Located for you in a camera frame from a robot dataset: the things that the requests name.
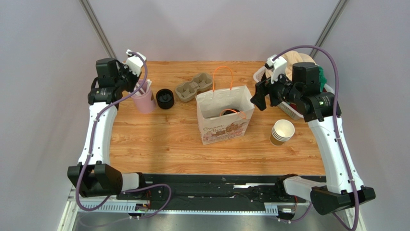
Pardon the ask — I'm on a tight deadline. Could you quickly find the green cloth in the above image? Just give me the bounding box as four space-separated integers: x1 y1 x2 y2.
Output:
317 65 327 92

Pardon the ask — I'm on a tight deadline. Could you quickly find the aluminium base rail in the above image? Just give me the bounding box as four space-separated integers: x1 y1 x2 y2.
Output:
58 174 361 231

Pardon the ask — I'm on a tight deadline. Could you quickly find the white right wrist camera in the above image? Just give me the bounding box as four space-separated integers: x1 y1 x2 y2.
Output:
264 55 287 84

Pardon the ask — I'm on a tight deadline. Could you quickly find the white plastic basket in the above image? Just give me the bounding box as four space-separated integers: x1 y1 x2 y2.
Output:
253 66 334 120

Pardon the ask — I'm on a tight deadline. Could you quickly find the beige bucket hat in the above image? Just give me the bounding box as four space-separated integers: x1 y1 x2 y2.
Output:
282 51 316 81

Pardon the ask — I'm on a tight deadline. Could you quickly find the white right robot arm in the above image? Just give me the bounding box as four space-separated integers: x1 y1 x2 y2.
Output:
251 62 376 215

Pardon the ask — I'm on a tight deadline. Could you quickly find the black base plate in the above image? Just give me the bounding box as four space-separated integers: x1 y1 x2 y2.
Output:
117 174 305 211

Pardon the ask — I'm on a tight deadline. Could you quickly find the white paper takeout bag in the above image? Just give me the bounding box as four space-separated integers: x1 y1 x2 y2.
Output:
195 66 255 145

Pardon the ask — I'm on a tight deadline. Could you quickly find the pink cup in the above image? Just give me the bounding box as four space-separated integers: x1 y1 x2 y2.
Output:
131 81 156 114

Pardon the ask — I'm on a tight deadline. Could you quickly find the stack of paper cups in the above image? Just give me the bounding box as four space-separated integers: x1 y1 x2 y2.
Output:
270 119 295 146

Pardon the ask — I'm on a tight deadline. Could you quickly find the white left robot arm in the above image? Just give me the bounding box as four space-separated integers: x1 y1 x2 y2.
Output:
67 53 146 197

